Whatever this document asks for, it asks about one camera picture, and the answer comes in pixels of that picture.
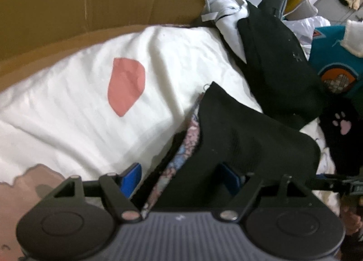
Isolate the black folded garment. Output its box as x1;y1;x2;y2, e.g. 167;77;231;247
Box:
237;3;326;129

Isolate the black hoodie floral lining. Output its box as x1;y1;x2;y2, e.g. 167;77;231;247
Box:
142;83;321;216

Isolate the teal patterned garment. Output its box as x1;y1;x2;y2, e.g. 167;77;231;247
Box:
309;20;362;94

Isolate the white patterned bed sheet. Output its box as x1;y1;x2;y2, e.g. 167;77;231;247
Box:
0;24;335;261

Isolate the flattened cardboard sheet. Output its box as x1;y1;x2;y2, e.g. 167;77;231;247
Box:
1;0;205;89

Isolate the black paw print garment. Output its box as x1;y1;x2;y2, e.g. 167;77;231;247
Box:
319;89;362;177

